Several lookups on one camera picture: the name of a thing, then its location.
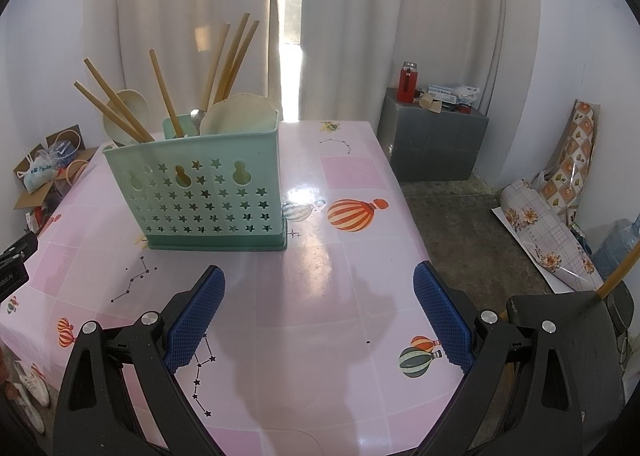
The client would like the white sneaker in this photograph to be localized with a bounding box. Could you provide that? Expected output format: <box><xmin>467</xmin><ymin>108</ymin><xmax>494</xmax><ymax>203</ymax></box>
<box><xmin>7</xmin><ymin>383</ymin><xmax>46</xmax><ymax>434</ymax></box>
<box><xmin>14</xmin><ymin>361</ymin><xmax>52</xmax><ymax>409</ymax></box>

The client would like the orange checked sheet roll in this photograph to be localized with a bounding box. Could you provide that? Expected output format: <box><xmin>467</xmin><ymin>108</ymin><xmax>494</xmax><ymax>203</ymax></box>
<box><xmin>542</xmin><ymin>100</ymin><xmax>601</xmax><ymax>227</ymax></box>

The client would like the bunch of bamboo chopsticks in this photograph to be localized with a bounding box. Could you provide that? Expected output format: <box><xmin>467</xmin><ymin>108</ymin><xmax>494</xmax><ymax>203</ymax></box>
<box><xmin>74</xmin><ymin>12</ymin><xmax>261</xmax><ymax>144</ymax></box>

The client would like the yellow broom handle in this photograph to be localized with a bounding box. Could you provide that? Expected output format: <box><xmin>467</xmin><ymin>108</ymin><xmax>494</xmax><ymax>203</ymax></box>
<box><xmin>597</xmin><ymin>238</ymin><xmax>640</xmax><ymax>299</ymax></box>

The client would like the green plastic utensil basket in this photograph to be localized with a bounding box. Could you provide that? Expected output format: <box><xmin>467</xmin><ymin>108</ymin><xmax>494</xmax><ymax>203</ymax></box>
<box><xmin>102</xmin><ymin>108</ymin><xmax>290</xmax><ymax>253</ymax></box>

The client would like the pink printed tablecloth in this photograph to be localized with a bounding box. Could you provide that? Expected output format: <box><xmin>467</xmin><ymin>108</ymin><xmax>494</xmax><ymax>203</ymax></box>
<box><xmin>0</xmin><ymin>120</ymin><xmax>463</xmax><ymax>456</ymax></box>

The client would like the red thermos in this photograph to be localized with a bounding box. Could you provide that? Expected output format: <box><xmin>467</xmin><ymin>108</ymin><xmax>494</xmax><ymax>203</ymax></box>
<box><xmin>397</xmin><ymin>62</ymin><xmax>418</xmax><ymax>104</ymax></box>

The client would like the large white plastic ladle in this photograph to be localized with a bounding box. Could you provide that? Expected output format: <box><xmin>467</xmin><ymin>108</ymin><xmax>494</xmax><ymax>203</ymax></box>
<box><xmin>200</xmin><ymin>93</ymin><xmax>281</xmax><ymax>137</ymax></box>

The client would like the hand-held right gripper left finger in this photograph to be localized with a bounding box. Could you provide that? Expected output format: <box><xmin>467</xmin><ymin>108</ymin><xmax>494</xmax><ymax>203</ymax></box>
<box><xmin>52</xmin><ymin>264</ymin><xmax>227</xmax><ymax>456</ymax></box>

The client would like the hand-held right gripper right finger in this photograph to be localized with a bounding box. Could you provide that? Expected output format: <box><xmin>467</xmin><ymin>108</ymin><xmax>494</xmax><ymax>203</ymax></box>
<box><xmin>412</xmin><ymin>261</ymin><xmax>587</xmax><ymax>456</ymax></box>

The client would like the blue water bottle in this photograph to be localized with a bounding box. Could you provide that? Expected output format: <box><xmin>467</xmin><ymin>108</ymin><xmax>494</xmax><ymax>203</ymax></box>
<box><xmin>592</xmin><ymin>216</ymin><xmax>640</xmax><ymax>281</ymax></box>

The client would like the floral patterned sheet roll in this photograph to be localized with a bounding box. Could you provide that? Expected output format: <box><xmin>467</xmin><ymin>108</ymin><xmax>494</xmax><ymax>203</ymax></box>
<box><xmin>492</xmin><ymin>179</ymin><xmax>606</xmax><ymax>293</ymax></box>

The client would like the grey cabinet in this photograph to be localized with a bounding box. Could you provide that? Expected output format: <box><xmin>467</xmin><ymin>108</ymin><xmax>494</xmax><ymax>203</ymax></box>
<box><xmin>377</xmin><ymin>88</ymin><xmax>490</xmax><ymax>183</ymax></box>

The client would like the white drawstring bag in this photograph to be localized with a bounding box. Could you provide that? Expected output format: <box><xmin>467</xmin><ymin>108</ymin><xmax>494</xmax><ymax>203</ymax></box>
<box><xmin>19</xmin><ymin>156</ymin><xmax>57</xmax><ymax>195</ymax></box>

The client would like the dark round container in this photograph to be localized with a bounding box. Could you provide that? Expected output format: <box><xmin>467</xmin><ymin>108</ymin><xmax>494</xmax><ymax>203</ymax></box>
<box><xmin>605</xmin><ymin>281</ymin><xmax>637</xmax><ymax>337</ymax></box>

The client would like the cardboard box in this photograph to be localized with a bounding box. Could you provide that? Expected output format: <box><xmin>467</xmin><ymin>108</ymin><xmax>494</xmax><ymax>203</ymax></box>
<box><xmin>12</xmin><ymin>125</ymin><xmax>101</xmax><ymax>211</ymax></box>

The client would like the blue mesh bag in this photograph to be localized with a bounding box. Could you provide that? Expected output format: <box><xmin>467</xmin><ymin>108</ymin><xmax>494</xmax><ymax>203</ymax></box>
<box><xmin>49</xmin><ymin>133</ymin><xmax>81</xmax><ymax>167</ymax></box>

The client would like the crumpled white plastic bag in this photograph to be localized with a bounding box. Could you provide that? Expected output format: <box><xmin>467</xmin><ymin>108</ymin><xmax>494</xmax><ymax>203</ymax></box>
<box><xmin>447</xmin><ymin>84</ymin><xmax>481</xmax><ymax>104</ymax></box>

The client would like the white plastic soup spoon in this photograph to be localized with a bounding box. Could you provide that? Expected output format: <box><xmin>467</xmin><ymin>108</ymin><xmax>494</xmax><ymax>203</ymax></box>
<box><xmin>102</xmin><ymin>89</ymin><xmax>152</xmax><ymax>147</ymax></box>

